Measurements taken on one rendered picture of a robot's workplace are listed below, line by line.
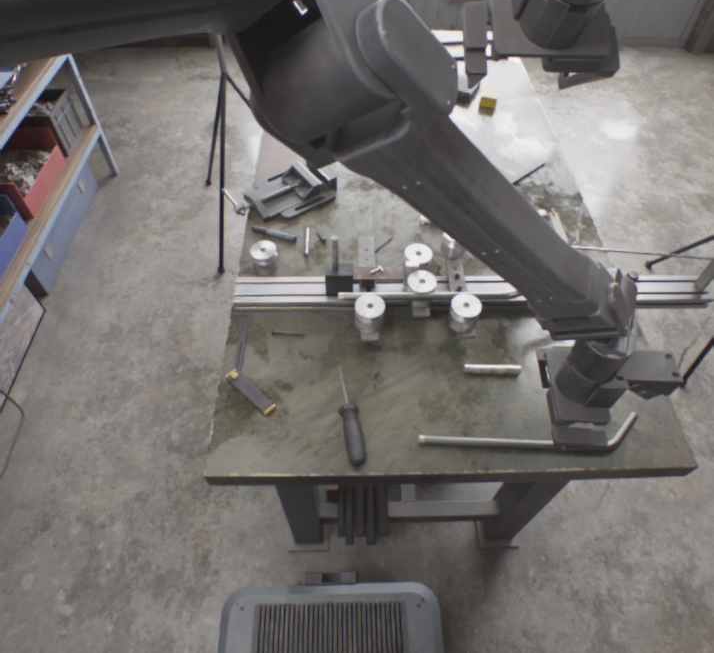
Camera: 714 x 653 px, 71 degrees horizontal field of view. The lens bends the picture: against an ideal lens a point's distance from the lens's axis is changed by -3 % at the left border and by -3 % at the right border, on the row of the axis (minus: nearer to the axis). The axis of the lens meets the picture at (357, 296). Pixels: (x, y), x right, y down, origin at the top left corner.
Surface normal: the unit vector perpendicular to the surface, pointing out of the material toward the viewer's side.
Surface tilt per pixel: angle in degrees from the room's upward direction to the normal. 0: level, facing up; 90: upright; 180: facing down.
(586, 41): 30
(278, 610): 0
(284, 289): 0
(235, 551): 0
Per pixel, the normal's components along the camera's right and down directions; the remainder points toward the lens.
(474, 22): 0.02, -0.15
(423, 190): -0.17, 0.93
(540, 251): 0.72, -0.07
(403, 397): 0.01, -0.62
